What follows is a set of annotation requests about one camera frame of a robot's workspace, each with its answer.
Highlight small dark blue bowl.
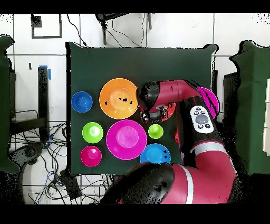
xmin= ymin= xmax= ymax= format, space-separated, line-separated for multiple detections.
xmin=71 ymin=91 xmax=93 ymax=113

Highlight large orange bowl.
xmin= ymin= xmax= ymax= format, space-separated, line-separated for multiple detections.
xmin=99 ymin=78 xmax=140 ymax=120

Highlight green cup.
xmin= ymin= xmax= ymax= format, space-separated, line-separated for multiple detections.
xmin=148 ymin=124 xmax=164 ymax=139

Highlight dark green tablecloth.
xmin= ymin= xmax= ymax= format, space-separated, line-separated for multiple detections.
xmin=65 ymin=41 xmax=218 ymax=177

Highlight large pink bowl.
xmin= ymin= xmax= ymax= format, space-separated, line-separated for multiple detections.
xmin=105 ymin=119 xmax=148 ymax=161
xmin=197 ymin=86 xmax=220 ymax=120

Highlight black bench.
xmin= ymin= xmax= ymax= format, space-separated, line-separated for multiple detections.
xmin=9 ymin=66 xmax=50 ymax=142

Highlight grey office chair base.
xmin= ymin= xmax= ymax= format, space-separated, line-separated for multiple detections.
xmin=9 ymin=143 xmax=45 ymax=166

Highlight green-covered side table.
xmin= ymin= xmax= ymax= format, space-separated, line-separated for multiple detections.
xmin=229 ymin=40 xmax=270 ymax=176
xmin=0 ymin=35 xmax=21 ymax=174

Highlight light blue bowl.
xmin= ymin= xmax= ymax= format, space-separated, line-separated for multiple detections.
xmin=139 ymin=143 xmax=172 ymax=164

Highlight orange-red bowl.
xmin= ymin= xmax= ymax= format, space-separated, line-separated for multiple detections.
xmin=156 ymin=101 xmax=176 ymax=123

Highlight small crimson bowl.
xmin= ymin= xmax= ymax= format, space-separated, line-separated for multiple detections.
xmin=80 ymin=145 xmax=103 ymax=167

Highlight black cable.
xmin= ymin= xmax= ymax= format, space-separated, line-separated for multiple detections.
xmin=66 ymin=13 xmax=88 ymax=46

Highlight black power brick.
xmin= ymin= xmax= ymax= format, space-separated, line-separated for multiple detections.
xmin=59 ymin=169 xmax=82 ymax=201

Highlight tangle of cables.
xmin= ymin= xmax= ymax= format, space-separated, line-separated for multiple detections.
xmin=10 ymin=121 xmax=110 ymax=204

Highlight white boxes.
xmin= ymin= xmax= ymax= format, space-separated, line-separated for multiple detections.
xmin=262 ymin=77 xmax=270 ymax=156

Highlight black square frame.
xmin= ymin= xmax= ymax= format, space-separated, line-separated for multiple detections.
xmin=31 ymin=13 xmax=63 ymax=39

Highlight small green bowl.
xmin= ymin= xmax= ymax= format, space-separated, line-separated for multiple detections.
xmin=82 ymin=122 xmax=104 ymax=144

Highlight blue tape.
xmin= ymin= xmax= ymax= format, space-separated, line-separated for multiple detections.
xmin=38 ymin=65 xmax=52 ymax=81

